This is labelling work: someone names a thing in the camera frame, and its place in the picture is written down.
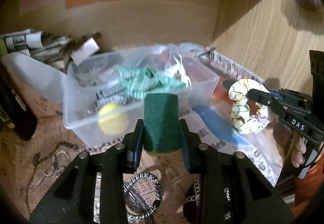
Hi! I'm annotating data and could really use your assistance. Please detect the white patterned fabric scrunchie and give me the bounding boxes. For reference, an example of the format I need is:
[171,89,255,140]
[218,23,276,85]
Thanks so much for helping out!
[228,79,270,135]

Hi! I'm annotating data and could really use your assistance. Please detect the black chain-print fabric scrunchie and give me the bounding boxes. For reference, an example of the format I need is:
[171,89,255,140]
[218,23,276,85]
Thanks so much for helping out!
[182,175,231,224]

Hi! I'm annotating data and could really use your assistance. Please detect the black and white braided cord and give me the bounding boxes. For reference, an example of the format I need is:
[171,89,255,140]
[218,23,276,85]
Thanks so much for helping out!
[123,172,163,220]

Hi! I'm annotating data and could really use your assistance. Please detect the green and yellow sponge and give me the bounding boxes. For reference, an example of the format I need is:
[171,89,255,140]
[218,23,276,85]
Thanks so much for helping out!
[143,93,181,154]

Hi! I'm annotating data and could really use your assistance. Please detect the yellow foam ball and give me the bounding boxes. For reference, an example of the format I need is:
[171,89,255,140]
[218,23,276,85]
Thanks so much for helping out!
[98,103,129,135]

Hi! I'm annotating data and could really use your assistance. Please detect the green striped fabric scrunchie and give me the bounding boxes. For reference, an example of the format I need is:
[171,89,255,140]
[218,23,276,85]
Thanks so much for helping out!
[118,66,186,100]

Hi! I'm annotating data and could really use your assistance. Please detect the person's right hand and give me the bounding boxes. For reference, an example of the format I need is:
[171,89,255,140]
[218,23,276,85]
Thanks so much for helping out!
[291,134,306,168]

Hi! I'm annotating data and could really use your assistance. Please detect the vintage newspaper print mat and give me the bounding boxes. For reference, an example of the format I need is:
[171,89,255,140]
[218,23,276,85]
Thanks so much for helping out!
[0,67,203,224]

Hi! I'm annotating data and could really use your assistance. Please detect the clear plastic storage box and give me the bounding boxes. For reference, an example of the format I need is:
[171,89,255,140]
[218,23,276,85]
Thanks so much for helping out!
[63,43,220,147]

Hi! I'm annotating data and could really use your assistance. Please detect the dark glass bottle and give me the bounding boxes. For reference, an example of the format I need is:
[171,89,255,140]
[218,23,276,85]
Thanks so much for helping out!
[1,63,37,141]

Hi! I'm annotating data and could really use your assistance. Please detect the stack of rolled newspapers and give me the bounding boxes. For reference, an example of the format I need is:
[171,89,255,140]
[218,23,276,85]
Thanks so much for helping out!
[1,29,102,70]

